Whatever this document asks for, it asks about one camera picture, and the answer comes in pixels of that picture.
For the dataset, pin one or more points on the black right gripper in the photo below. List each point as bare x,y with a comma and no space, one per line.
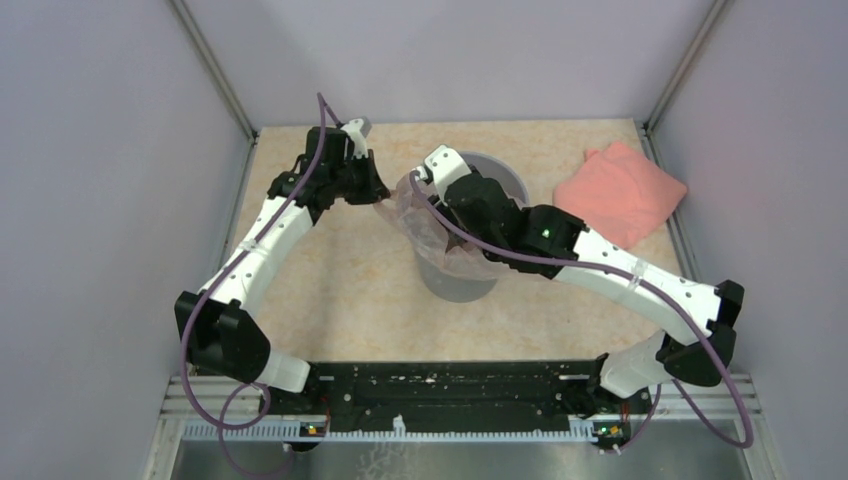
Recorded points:
445,208

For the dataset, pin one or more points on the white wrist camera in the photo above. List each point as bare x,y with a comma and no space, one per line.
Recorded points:
441,168
357,131

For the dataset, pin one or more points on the white slotted cable duct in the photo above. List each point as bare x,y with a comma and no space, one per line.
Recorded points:
290,429

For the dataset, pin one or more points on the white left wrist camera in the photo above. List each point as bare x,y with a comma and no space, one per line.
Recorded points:
357,131

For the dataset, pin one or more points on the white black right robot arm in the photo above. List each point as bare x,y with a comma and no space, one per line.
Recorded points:
695,340

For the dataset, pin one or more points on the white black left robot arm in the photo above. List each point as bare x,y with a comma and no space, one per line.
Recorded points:
218,322

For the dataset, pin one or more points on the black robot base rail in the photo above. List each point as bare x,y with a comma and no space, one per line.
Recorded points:
456,397

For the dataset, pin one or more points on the grey plastic trash bin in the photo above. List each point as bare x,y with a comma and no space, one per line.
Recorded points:
458,290

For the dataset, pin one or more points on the folded pink cloth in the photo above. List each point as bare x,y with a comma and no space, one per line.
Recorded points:
620,193

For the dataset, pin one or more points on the translucent pink trash bag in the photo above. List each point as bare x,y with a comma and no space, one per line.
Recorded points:
439,247

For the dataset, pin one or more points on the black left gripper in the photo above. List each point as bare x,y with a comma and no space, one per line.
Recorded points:
374,189

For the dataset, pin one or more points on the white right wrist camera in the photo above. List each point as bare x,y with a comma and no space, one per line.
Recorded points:
441,168

